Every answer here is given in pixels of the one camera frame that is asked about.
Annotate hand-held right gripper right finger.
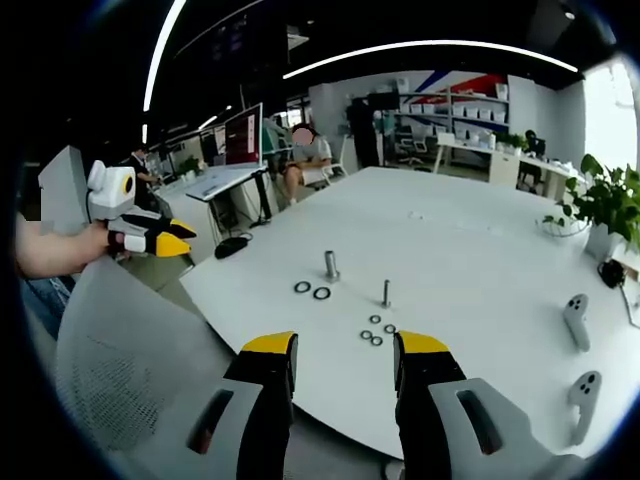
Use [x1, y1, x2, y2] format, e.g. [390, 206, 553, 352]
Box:
[392, 329, 592, 480]

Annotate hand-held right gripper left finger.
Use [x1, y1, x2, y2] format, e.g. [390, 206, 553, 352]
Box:
[149, 330, 300, 480]

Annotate large threaded metal stud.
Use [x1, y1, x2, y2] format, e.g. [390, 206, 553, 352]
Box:
[323, 249, 343, 285]

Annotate person's left hand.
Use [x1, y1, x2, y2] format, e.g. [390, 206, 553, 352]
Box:
[73, 221, 132, 265]

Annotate small green desk plant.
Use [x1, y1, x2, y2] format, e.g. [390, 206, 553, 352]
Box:
[177, 155, 202, 182]

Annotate black rounded object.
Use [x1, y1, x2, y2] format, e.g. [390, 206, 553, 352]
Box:
[214, 236, 250, 260]

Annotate white standing desk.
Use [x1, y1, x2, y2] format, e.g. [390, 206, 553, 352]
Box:
[185, 163, 280, 232]

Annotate white mesh office chair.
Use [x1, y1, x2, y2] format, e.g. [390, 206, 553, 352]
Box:
[53, 255, 242, 454]

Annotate computer monitor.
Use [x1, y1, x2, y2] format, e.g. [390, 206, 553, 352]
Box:
[223, 101, 265, 169]

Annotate person's jeans leg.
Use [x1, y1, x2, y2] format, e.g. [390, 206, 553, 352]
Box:
[19, 273, 77, 342]

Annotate curved ceiling light strip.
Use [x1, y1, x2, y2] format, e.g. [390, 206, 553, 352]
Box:
[281, 39, 581, 82]
[141, 0, 187, 114]

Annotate white handheld controller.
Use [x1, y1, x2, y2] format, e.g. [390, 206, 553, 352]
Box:
[566, 370, 603, 447]
[562, 293, 593, 352]

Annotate black round device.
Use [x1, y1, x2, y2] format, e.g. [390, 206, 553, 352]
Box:
[597, 259, 627, 290]

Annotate white long worktable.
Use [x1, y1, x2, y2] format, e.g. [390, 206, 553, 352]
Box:
[432, 134, 587, 203]

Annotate green potted plant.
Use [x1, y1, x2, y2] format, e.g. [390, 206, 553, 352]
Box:
[541, 153, 640, 262]

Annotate row of green plants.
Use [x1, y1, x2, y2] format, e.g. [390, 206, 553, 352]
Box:
[493, 130, 530, 155]

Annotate shelf with white bins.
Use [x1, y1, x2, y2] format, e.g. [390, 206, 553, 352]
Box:
[393, 74, 511, 147]

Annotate white cable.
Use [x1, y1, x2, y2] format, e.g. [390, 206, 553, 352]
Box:
[618, 283, 640, 330]

